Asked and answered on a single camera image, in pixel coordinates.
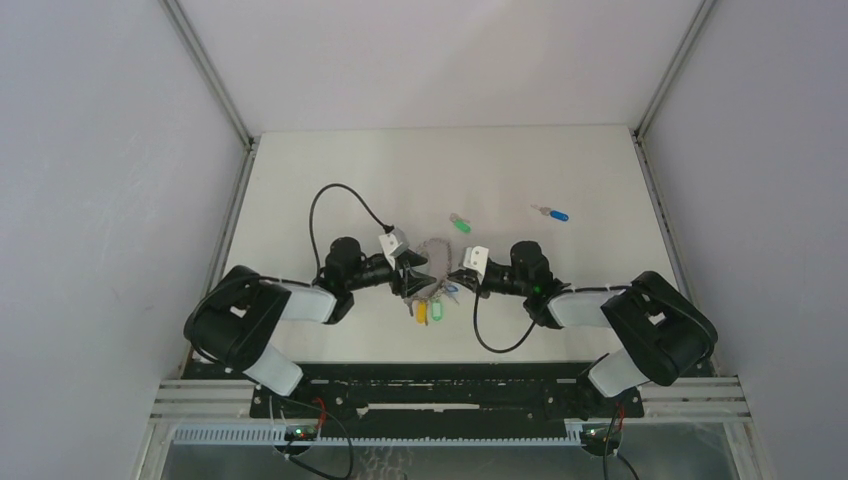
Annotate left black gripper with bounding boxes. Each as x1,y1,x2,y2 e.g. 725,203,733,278
345,249,435,298

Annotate metal key organiser with rings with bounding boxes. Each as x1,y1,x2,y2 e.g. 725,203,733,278
404,237,459,324

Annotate green tagged key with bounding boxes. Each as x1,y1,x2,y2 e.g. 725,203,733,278
430,300,444,322

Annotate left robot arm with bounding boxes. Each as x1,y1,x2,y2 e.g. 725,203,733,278
183,233,436,417

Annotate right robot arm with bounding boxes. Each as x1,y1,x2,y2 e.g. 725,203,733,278
448,240,718,416

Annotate key with green tag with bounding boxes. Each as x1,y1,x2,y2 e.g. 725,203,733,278
449,213,472,234

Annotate key with blue tag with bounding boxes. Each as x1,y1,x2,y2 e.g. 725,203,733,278
531,204,570,222

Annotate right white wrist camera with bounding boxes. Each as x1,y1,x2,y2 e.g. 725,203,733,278
461,246,489,275

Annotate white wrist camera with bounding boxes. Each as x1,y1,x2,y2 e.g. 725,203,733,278
378,227,409,270
461,246,489,275

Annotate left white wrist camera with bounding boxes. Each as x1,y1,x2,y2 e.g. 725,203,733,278
378,227,409,270

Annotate left camera black cable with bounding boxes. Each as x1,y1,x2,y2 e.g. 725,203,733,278
308,183,396,280

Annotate camera black cable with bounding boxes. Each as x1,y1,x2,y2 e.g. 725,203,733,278
472,288,541,355
308,183,396,280

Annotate right camera black cable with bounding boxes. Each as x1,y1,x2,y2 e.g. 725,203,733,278
472,288,541,355

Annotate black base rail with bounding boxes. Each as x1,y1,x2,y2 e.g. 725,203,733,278
249,362,645,440

